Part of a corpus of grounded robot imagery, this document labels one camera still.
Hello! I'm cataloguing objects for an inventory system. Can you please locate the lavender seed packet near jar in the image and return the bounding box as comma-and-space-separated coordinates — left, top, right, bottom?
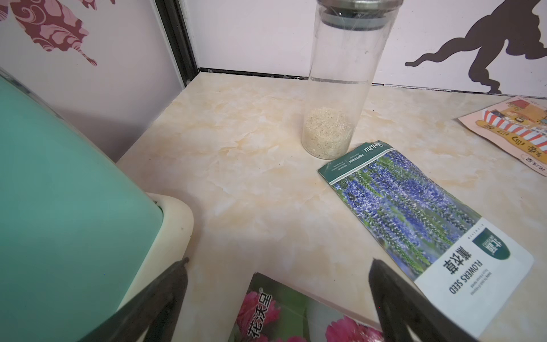
319, 141, 534, 336

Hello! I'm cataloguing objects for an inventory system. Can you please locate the pink rose packet near toaster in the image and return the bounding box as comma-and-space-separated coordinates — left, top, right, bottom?
228, 273, 385, 342

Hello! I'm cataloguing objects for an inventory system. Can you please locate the clear glass jar with grains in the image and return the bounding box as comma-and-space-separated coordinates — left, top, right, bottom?
301, 1, 403, 160

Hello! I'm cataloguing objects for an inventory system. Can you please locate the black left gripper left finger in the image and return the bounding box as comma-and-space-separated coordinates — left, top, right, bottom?
81, 257, 189, 341

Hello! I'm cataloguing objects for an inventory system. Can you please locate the orange illustrated packet at back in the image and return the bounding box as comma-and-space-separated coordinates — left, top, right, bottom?
459, 97, 546, 176

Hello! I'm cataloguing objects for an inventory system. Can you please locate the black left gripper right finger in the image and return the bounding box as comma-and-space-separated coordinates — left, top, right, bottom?
368, 259, 477, 341

